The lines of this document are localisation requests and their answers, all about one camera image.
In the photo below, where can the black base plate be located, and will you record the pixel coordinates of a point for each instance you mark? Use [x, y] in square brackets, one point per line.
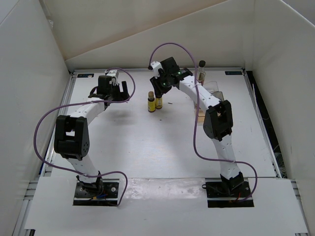
[217, 197]
[107, 197]

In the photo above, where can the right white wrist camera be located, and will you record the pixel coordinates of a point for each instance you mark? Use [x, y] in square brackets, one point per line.
[155, 66]

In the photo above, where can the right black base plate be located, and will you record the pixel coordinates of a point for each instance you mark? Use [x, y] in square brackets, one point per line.
[217, 197]

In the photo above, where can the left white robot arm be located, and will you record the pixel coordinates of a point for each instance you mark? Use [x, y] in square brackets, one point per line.
[72, 140]

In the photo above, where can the small yellow label bottle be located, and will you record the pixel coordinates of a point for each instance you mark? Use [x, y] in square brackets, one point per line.
[151, 102]
[159, 102]

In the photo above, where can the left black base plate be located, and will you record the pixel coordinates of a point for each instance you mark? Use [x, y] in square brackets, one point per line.
[107, 197]

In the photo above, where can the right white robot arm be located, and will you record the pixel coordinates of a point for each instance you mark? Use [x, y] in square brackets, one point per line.
[218, 121]

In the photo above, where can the tiered plastic condiment rack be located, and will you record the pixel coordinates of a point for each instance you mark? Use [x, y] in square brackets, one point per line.
[211, 87]

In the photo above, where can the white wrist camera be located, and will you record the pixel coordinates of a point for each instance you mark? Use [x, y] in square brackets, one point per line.
[155, 66]
[113, 74]

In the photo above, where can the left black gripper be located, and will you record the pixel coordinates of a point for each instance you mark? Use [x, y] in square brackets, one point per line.
[123, 96]

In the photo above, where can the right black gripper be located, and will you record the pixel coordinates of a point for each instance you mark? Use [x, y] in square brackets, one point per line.
[159, 91]

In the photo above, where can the tall red label sauce bottle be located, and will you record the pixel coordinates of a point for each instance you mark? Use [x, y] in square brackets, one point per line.
[201, 74]

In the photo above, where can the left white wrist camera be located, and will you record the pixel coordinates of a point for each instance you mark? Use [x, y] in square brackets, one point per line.
[113, 74]

